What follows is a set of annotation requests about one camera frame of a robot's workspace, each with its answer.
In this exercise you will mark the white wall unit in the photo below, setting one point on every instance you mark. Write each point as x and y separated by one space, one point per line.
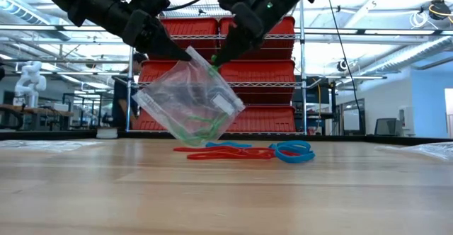
405 120

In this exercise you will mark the red plastic bin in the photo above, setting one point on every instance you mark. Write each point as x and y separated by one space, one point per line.
155 70
283 47
150 123
265 72
198 26
269 118

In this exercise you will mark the red rubber band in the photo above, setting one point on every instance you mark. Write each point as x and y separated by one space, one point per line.
255 151
184 149
230 156

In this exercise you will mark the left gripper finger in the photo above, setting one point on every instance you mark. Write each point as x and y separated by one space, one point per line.
155 56
164 45

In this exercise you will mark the black round ceiling device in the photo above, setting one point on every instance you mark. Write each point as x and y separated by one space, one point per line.
342 66

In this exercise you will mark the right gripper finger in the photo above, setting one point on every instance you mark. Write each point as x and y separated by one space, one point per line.
240 56
237 47

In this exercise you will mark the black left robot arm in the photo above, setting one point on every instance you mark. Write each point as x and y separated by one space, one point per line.
81 1

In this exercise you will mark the black metal table frame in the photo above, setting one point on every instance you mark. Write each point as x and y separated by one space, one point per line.
53 135

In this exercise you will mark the person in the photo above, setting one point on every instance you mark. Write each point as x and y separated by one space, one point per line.
122 93

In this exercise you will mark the grey monitor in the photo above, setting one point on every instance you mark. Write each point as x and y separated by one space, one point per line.
387 127

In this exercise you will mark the black framed glass panel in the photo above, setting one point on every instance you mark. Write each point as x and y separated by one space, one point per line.
350 120

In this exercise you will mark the wooden background workbench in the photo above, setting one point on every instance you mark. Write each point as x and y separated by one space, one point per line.
35 110

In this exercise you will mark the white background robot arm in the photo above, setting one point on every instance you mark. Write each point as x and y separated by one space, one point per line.
31 83

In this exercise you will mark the white tape roll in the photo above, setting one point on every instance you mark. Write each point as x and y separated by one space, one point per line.
107 133

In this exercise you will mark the black equipment stand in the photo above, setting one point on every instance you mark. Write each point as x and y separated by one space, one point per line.
333 104

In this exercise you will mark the blue rubber band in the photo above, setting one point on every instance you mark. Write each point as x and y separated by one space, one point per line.
226 144
293 143
293 161

